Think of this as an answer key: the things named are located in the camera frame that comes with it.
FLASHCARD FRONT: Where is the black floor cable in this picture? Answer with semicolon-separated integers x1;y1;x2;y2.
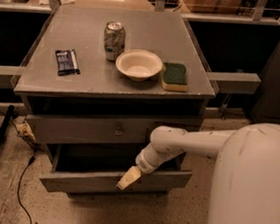
0;80;47;224

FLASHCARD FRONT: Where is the grey drawer cabinet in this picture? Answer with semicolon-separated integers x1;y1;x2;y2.
0;0;227;210

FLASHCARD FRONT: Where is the grey left rail beam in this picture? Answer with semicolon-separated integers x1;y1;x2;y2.
0;65;26;90

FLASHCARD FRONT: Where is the grey drawer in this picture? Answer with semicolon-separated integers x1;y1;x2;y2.
24;102;204;159
39;144;191;194

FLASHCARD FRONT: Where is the green silver soda can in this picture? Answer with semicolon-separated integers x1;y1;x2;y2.
104;21;126;61

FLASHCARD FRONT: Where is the white paper bowl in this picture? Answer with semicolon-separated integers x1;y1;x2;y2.
115;49;164;82

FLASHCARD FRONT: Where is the grey top drawer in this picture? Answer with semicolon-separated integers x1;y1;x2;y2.
24;102;204;159

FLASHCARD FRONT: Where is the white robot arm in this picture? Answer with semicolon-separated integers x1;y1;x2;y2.
117;123;280;224

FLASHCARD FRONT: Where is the green yellow sponge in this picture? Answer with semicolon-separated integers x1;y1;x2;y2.
161;62;188;93

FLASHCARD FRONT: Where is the dark blue snack packet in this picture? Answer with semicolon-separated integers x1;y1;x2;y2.
54;49;81;76

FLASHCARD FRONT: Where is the grey right rail beam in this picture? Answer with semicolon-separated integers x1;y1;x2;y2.
207;72;261;95

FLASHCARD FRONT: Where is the white power strip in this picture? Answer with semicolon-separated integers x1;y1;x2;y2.
16;122;35;142

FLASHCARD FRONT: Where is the grey rail beam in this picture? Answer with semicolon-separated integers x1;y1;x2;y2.
0;65;26;90
207;72;261;95

